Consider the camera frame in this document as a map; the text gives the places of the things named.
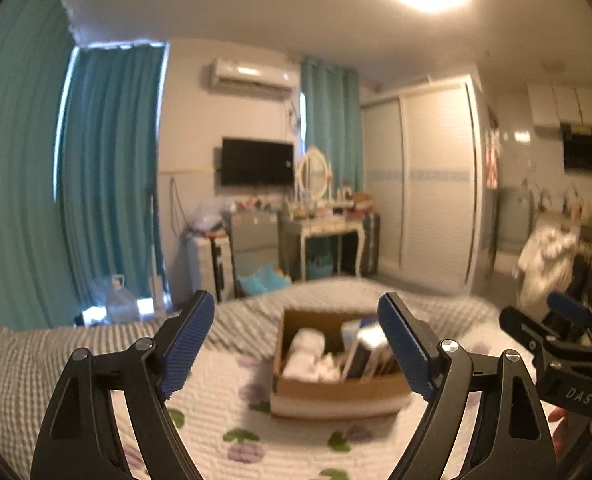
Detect clear water jug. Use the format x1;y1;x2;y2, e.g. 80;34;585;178
105;274;136;323

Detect air conditioner power cable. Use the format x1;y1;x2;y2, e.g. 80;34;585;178
285;94;303;133

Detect blue cloth by fridge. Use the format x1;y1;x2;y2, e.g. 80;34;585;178
241;267;293;297

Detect cream lace cloth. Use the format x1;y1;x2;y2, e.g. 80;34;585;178
318;352;347;382

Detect grey small fridge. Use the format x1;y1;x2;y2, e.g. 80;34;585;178
231;209;281;291

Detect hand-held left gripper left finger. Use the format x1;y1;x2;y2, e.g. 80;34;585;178
30;290;215;480

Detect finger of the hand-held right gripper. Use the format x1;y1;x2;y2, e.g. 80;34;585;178
547;291;592;347
499;306;569;363

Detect teal window curtain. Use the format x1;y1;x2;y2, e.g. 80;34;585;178
58;42;169;311

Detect black range hood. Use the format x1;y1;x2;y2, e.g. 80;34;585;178
562;122;592;176

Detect clear plastic bag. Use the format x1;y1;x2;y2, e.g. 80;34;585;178
191;200;229;236

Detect bed with patterned blanket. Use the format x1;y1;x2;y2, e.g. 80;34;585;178
0;277;516;441

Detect dark floral garment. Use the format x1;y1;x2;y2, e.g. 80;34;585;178
568;255;592;306

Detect white garment on chair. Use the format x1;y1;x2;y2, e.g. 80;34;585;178
513;222;579;321

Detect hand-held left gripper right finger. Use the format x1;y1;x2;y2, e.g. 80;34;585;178
377;291;560;480

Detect white wall cabinets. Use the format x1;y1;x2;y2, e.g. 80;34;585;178
528;85;592;131

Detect white floral quilted mat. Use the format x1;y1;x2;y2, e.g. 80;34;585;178
111;330;556;480

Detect white air conditioner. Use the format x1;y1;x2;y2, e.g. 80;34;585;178
210;58;299;95

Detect brown cardboard box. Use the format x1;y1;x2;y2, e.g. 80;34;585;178
270;308;414;420

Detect pink hanging cloth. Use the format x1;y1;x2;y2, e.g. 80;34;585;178
486;127;501;191

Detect black wall television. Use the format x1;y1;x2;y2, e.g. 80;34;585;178
221;137;295;187

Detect dark suitcase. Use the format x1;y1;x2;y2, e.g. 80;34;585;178
361;214;381;275

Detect white sock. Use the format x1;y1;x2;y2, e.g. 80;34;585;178
282;328;327;378

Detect dark tissue pack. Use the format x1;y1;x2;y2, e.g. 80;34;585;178
341;317;393;382

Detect person's right hand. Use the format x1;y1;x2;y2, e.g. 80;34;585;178
548;406;570;458

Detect wide teal curtain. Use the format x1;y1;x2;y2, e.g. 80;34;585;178
0;0;77;331

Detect white louvred wardrobe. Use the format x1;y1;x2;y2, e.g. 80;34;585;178
361;75;491;293

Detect white dressing table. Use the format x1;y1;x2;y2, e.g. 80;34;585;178
281;207;367;281

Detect white oval vanity mirror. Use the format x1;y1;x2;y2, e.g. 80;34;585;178
296;146;333;201

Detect narrow teal curtain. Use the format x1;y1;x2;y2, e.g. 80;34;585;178
301;57;363;276

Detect teal bag under table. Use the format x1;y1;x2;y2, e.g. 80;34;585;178
307;252;334;278

